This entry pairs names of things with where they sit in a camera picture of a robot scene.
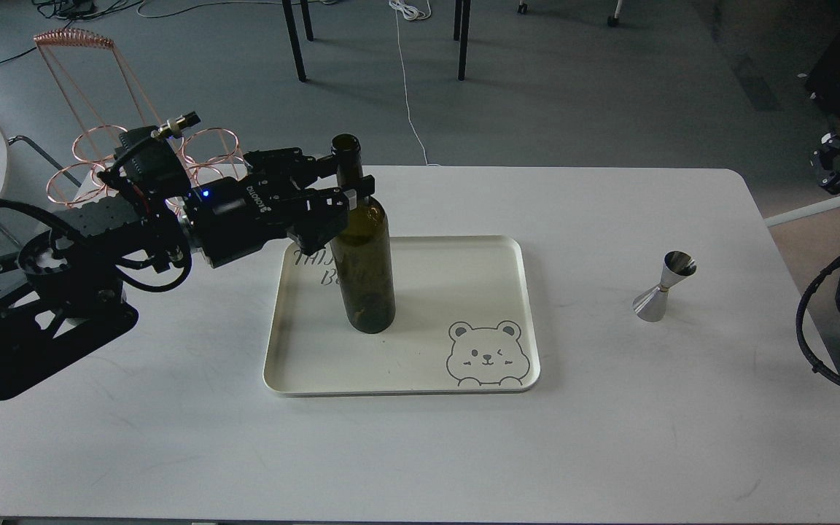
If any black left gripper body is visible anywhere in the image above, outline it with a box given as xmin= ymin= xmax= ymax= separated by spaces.
xmin=184 ymin=149 xmax=348 ymax=267

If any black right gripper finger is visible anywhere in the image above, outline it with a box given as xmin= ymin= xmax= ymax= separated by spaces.
xmin=812 ymin=139 xmax=840 ymax=194

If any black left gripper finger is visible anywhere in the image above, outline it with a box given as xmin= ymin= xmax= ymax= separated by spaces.
xmin=296 ymin=149 xmax=339 ymax=183
xmin=311 ymin=175 xmax=376 ymax=219

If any dark green wine bottle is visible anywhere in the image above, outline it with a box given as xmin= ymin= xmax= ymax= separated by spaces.
xmin=329 ymin=133 xmax=397 ymax=335

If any steel double jigger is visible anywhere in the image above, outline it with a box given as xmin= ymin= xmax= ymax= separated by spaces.
xmin=632 ymin=250 xmax=697 ymax=322

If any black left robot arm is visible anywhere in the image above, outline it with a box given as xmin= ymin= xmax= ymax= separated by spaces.
xmin=0 ymin=112 xmax=376 ymax=401

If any black table leg left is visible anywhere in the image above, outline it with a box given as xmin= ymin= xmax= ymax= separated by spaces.
xmin=281 ymin=0 xmax=314 ymax=83

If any black table leg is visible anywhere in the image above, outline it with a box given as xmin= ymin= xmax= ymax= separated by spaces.
xmin=453 ymin=0 xmax=471 ymax=81
xmin=281 ymin=0 xmax=314 ymax=83

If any cream bear serving tray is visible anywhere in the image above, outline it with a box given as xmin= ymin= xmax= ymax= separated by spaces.
xmin=263 ymin=236 xmax=540 ymax=397

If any black table leg right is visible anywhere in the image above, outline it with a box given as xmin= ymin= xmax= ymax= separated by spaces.
xmin=453 ymin=0 xmax=471 ymax=81

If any white floor cable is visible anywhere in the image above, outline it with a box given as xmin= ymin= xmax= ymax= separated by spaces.
xmin=389 ymin=0 xmax=441 ymax=168

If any copper wire bottle rack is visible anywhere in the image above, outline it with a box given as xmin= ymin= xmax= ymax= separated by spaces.
xmin=34 ymin=27 xmax=248 ymax=207

